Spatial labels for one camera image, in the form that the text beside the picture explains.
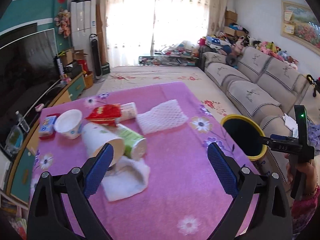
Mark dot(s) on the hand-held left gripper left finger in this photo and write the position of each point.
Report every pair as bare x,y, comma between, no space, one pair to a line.
100,170

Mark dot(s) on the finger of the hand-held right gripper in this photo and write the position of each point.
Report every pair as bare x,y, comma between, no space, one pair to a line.
265,140
276,137

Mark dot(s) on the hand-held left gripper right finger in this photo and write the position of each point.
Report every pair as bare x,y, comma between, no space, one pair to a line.
222,172

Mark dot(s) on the black bin with yellow rim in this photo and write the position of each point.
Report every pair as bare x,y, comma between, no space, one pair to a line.
240,135

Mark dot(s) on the white cloth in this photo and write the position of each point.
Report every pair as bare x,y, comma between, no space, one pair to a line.
125,182

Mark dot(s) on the large white paper cup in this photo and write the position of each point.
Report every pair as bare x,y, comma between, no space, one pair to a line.
97,136

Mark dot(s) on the green cylindrical snack can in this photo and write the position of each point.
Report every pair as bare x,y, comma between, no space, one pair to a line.
130,137

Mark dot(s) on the red snack bag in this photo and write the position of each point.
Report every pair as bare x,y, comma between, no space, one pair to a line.
105,113

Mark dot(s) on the white plastic bowl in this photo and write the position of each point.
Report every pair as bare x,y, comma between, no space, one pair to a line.
67,122

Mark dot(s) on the beige cylindrical snack can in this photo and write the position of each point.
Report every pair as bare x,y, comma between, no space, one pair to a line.
128,110

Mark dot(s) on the white foam fruit net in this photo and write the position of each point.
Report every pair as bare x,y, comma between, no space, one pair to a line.
162,116

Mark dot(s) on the person's right forearm pink sleeve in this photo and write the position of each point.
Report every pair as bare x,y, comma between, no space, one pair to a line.
306,210

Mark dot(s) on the person's right hand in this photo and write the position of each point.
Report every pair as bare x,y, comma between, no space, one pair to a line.
310,177

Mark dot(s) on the white paper sheet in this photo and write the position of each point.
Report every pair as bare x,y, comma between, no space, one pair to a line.
291,123

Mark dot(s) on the purple cloth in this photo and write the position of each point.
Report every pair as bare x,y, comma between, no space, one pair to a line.
314,135

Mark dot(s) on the pink floral tablecloth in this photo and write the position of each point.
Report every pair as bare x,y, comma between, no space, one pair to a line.
180,167

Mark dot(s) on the beige sofa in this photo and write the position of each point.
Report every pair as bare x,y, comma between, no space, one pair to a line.
250,90

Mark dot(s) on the black plush toy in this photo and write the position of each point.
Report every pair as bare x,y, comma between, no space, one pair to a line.
313,83

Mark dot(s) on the blue cartoon carton box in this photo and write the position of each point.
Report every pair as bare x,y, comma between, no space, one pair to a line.
46,126

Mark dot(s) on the flat red packet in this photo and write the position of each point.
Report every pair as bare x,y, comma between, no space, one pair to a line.
53,115

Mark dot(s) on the teal and yellow television cabinet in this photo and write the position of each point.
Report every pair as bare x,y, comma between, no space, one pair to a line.
75,87

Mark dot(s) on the small pink and white toy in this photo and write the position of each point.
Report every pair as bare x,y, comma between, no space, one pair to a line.
39,107

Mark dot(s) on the grey round cushion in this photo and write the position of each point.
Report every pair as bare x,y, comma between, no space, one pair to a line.
231,60

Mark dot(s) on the clear plastic water bottle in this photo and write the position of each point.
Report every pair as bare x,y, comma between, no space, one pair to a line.
23,123

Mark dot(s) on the pile of plush toys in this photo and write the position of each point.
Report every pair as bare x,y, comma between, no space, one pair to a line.
267,47

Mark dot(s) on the clear plastic bag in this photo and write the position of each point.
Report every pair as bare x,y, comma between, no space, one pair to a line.
14,140

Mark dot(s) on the wooden bucket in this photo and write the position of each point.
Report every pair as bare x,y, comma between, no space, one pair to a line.
88,80

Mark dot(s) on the white drawer unit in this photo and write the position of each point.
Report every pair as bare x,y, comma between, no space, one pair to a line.
4,170

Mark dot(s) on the shelf of books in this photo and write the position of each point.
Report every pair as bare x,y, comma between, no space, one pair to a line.
11,212

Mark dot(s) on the black box on cabinet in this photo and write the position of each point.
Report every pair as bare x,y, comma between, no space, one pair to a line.
73,71

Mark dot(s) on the dark suitcase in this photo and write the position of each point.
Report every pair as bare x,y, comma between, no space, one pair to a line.
203,56

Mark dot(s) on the red plastic container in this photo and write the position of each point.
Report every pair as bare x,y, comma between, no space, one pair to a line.
82,66

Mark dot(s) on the cream floral bed sheet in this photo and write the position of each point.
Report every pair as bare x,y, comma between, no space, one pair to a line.
150,76

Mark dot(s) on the black tube with white print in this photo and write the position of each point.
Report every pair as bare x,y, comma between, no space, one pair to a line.
60,67

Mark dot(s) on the black and white tower fan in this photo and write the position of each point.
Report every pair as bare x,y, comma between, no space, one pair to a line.
96,55

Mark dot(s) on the open cardboard box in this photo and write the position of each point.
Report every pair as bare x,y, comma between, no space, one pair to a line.
67,57
80,55

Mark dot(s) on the framed flower painting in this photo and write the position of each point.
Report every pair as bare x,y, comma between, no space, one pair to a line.
302,22

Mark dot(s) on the stack of cardboard boxes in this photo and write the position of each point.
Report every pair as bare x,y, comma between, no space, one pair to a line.
231,21

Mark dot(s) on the cluttered glass coffee table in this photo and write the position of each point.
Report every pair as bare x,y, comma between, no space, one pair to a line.
170,58

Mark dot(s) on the black flat television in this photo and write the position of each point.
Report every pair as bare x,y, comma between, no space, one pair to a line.
25,67

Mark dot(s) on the brown wooden plank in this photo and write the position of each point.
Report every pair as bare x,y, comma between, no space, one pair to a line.
100,35

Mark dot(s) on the white refrigerator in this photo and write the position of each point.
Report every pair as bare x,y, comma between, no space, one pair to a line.
82,22

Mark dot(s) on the artificial flower bunch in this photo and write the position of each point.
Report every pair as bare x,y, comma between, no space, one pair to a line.
62,22

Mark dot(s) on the sheer white curtain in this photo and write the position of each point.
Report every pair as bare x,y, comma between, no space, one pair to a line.
130,17

